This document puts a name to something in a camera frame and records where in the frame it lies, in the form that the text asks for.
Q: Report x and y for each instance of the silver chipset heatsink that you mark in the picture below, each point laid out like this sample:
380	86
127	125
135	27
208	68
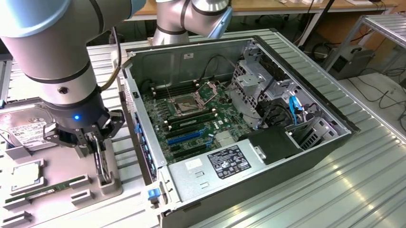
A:
225	138

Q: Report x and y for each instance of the blue slot clip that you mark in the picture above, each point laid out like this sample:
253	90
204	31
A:
136	128

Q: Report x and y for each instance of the blue expansion slot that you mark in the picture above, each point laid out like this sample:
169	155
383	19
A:
185	138

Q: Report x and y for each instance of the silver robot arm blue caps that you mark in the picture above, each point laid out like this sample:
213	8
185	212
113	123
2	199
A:
46	47

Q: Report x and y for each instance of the silver hard disk white label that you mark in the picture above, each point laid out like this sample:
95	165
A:
25	128

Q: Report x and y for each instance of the perforated metal drive cage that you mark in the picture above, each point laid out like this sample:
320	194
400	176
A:
247	95

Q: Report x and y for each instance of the installed green RAM stick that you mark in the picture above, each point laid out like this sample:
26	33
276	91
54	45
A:
189	121

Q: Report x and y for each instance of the thin metal locking lever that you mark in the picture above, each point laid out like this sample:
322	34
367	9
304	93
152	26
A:
168	90

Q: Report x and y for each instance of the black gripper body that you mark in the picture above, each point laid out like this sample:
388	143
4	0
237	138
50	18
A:
76	114

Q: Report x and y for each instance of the black plastic fan shroud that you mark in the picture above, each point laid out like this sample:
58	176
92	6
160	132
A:
272	145

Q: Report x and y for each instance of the silver CPU chip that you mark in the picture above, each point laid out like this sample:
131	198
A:
26	175

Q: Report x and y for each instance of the silver power supply black label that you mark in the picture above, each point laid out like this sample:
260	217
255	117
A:
196	180

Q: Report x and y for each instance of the green motherboard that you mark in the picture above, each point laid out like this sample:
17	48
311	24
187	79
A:
157	114

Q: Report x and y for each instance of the open black PC case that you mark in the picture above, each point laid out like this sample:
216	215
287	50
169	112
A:
316	152

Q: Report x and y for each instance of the blue case latch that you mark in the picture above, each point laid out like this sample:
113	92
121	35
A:
153	193

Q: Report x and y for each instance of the aluminium frame slat table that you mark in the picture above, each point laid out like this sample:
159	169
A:
390	26

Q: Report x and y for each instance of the metal CPU socket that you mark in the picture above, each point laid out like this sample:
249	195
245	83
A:
185	103

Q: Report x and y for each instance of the open socket cover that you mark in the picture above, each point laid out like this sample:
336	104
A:
207	91

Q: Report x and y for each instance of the black expansion slot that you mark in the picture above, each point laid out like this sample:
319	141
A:
189	151

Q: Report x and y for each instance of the black RAM slot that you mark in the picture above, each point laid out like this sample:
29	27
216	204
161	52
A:
173	86
175	91

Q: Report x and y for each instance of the green RAM stick white label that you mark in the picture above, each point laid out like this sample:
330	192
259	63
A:
41	191

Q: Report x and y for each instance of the wooden desk white legs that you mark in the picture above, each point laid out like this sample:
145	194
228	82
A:
284	6

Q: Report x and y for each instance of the grey parts rack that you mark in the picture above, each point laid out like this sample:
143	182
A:
62	166

